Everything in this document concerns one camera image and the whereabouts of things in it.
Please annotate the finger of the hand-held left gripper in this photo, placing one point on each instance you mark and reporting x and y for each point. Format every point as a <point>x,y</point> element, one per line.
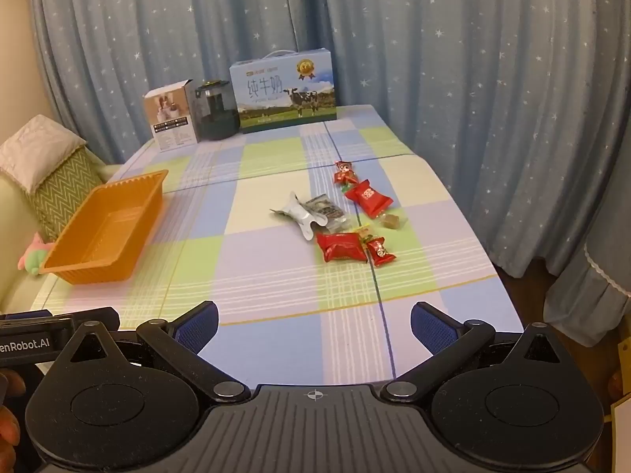
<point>49,315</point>

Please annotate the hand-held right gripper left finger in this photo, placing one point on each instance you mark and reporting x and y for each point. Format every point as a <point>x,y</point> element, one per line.
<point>197,326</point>

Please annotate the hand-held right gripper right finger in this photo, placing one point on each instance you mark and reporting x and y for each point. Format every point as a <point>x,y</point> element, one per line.
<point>434,327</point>

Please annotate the small red candy packet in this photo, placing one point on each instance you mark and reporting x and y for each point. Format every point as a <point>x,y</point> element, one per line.
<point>380,252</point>

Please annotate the orange plastic tray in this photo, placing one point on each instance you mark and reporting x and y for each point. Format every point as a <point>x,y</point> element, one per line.
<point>98,236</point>

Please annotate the brown candy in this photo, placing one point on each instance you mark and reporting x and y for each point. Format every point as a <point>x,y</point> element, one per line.
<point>389,221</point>

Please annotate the green yellow candy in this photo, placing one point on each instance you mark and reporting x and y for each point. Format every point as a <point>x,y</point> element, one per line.
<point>364,231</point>

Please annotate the large red snack packet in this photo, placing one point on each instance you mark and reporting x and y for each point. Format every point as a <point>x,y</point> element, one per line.
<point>341,247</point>

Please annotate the red square snack packet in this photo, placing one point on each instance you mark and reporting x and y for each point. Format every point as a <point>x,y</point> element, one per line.
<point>367,197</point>

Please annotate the white silver snack packet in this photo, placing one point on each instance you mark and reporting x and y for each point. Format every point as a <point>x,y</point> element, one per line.
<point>296,212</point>

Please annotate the clear dark snack packet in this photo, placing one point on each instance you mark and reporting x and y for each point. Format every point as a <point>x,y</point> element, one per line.
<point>326,212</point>

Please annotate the red cartoon candy packet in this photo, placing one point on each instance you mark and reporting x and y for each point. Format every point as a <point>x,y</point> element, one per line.
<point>345,173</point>

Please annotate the person's left hand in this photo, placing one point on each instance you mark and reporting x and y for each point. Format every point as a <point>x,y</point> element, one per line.
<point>9,433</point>

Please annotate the pink green plush toy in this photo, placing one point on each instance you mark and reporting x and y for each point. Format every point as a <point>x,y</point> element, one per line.
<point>32,258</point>

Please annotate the green zigzag pillow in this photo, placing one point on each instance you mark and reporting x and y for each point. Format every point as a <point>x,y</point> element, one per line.
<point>59,192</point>

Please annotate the blue lace-trimmed cloth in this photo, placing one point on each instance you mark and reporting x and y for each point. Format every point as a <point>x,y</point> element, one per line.
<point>586,295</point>

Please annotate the white product box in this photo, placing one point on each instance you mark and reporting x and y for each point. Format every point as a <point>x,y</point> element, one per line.
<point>170,118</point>

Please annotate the dark green glass jar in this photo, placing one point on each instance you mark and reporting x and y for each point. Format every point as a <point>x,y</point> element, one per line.
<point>217,113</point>

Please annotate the blue starry curtain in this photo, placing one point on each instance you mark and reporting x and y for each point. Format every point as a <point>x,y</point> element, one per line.
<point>443,59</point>

